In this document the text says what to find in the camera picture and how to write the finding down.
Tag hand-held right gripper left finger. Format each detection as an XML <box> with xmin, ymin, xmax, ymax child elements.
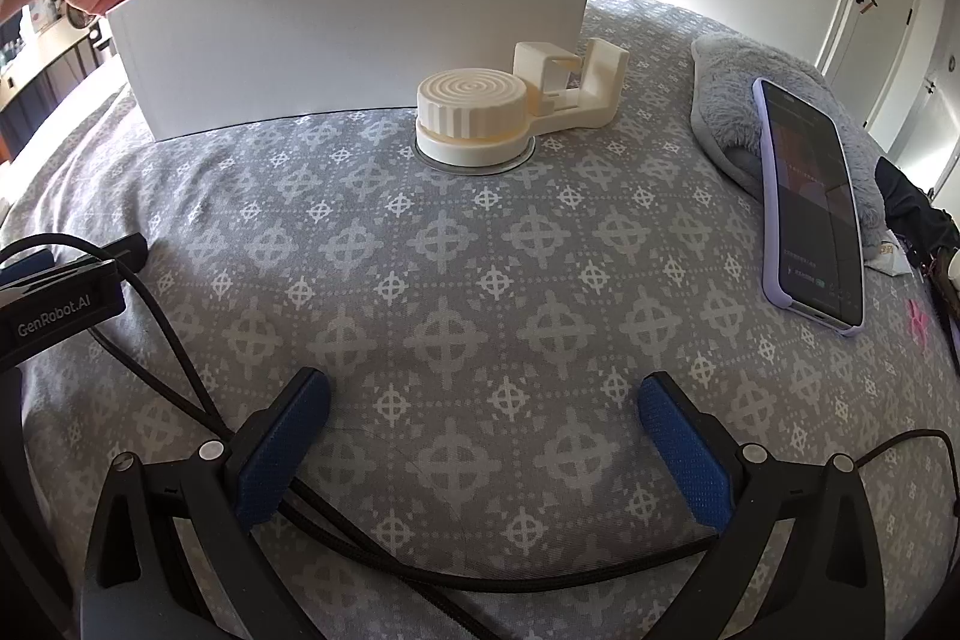
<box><xmin>81</xmin><ymin>366</ymin><xmax>335</xmax><ymax>640</ymax></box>

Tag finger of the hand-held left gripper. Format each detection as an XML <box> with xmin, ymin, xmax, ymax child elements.
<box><xmin>96</xmin><ymin>233</ymin><xmax>149</xmax><ymax>271</ymax></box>

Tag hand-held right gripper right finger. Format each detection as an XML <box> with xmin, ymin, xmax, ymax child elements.
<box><xmin>636</xmin><ymin>370</ymin><xmax>887</xmax><ymax>640</ymax></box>

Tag white box container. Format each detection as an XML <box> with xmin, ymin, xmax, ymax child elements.
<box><xmin>105</xmin><ymin>0</ymin><xmax>603</xmax><ymax>143</ymax></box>

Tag cream suction cup holder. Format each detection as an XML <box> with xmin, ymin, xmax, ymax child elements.
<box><xmin>414</xmin><ymin>38</ymin><xmax>630</xmax><ymax>170</ymax></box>

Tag dark shelf unit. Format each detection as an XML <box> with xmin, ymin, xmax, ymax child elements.
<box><xmin>0</xmin><ymin>0</ymin><xmax>122</xmax><ymax>163</ymax></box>

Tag grey patterned blanket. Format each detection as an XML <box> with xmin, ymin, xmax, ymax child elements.
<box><xmin>0</xmin><ymin>0</ymin><xmax>960</xmax><ymax>640</ymax></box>

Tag smartphone in purple case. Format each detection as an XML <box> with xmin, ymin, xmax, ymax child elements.
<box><xmin>752</xmin><ymin>77</ymin><xmax>866</xmax><ymax>338</ymax></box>

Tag white paper tag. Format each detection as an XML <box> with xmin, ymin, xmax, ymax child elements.
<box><xmin>868</xmin><ymin>239</ymin><xmax>913</xmax><ymax>278</ymax></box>

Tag dark cloth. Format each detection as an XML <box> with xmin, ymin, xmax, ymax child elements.
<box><xmin>874</xmin><ymin>156</ymin><xmax>960</xmax><ymax>378</ymax></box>

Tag grey plush cushion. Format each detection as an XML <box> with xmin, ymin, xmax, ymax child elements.
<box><xmin>690</xmin><ymin>31</ymin><xmax>890</xmax><ymax>259</ymax></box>

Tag black braided cable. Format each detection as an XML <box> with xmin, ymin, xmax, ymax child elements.
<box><xmin>289</xmin><ymin>428</ymin><xmax>957</xmax><ymax>592</ymax></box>
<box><xmin>0</xmin><ymin>235</ymin><xmax>488</xmax><ymax>640</ymax></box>

